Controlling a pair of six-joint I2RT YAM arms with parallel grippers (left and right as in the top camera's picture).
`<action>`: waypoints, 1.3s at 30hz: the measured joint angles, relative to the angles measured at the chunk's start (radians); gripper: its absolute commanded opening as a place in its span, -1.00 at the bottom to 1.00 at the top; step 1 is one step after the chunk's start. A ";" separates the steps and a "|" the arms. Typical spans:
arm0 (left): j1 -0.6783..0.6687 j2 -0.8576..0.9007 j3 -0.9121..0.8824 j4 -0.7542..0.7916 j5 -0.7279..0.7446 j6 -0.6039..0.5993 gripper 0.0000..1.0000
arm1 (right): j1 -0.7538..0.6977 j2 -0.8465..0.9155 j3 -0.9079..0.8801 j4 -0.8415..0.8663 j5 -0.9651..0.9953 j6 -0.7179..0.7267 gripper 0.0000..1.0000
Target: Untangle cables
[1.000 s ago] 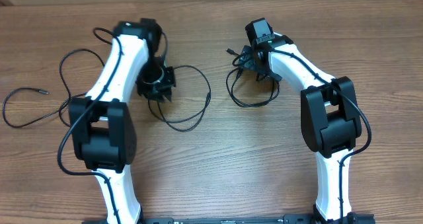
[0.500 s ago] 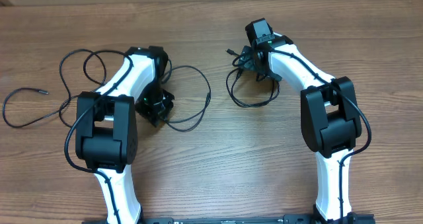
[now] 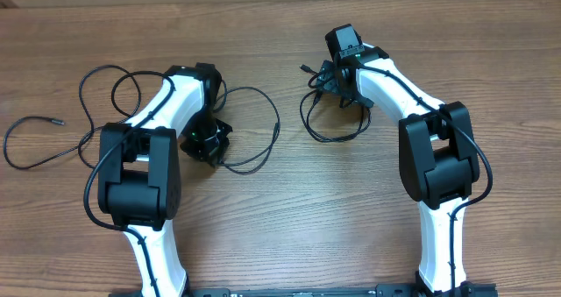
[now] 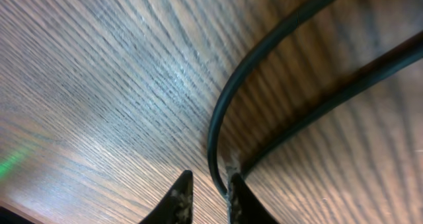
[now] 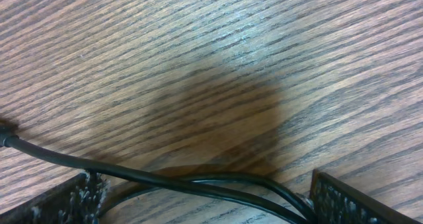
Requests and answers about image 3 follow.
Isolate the black usb cable silver plug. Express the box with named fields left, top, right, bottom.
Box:
left=299, top=64, right=372, bottom=144

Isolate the black usb cable white plug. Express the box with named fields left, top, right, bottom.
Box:
left=214, top=86, right=282, bottom=176

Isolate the thin black cable silver tip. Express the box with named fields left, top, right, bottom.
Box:
left=3, top=64, right=142, bottom=172

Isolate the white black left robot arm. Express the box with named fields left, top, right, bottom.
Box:
left=88, top=63, right=231, bottom=296

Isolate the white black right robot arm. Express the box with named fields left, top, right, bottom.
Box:
left=309, top=45, right=498, bottom=296

